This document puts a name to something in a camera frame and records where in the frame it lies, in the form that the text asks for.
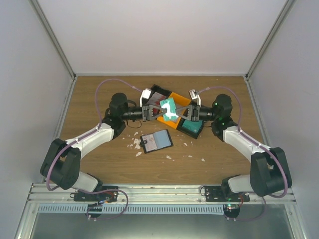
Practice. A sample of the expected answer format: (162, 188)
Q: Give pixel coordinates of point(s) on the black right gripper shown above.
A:
(195, 113)

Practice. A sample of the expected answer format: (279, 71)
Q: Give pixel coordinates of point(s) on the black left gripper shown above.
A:
(146, 117)

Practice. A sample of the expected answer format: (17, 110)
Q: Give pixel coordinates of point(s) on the teal white credit card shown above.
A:
(169, 104)

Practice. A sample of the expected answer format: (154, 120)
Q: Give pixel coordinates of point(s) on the black leather card holder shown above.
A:
(162, 138)

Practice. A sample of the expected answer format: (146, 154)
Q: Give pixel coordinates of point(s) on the white red credit card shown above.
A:
(150, 144)

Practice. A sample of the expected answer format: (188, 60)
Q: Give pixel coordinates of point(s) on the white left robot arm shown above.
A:
(62, 162)

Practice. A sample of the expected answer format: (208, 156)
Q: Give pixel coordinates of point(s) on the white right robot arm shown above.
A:
(269, 172)

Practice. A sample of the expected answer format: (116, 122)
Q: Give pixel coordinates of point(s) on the red white card stack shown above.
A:
(156, 98)

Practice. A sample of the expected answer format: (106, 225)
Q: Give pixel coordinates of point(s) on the teal card stack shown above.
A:
(194, 127)

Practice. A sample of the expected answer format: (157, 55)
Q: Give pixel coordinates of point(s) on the yellow middle storage bin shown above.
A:
(179, 102)

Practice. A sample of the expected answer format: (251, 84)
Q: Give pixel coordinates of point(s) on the black left storage bin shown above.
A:
(157, 88)

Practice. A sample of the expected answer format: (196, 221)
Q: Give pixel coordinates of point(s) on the black storage bin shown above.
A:
(157, 88)
(195, 136)

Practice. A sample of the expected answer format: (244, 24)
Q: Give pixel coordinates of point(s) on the black right storage bin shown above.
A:
(195, 136)

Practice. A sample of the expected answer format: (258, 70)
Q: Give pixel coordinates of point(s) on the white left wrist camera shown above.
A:
(145, 95)

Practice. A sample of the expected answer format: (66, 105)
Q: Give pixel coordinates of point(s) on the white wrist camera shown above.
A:
(145, 95)
(195, 96)

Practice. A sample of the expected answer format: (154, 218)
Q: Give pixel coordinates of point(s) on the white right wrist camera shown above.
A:
(195, 96)

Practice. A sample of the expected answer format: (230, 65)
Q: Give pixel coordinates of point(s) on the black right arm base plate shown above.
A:
(216, 194)

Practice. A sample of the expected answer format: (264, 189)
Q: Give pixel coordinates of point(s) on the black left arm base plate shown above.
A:
(109, 196)

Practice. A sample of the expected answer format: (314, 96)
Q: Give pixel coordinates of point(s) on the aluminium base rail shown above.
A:
(137, 194)

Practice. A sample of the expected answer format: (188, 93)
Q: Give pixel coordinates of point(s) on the aluminium corner post right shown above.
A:
(285, 10)

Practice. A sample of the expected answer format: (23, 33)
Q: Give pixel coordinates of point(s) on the aluminium corner post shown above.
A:
(285, 10)
(48, 29)

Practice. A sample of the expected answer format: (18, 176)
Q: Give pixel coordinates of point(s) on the grey slotted cable duct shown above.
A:
(133, 209)

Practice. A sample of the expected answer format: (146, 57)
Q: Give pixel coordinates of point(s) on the aluminium corner post left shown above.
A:
(48, 29)

